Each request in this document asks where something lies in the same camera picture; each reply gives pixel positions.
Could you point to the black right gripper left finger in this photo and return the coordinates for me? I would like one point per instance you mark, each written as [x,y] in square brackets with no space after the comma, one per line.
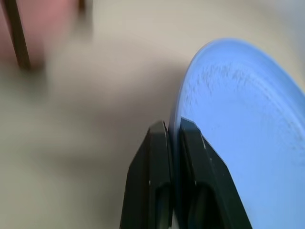
[140,181]

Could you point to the blue plate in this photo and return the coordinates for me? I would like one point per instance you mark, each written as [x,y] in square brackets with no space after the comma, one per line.
[238,119]

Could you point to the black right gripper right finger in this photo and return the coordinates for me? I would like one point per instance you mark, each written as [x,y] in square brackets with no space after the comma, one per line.
[209,181]

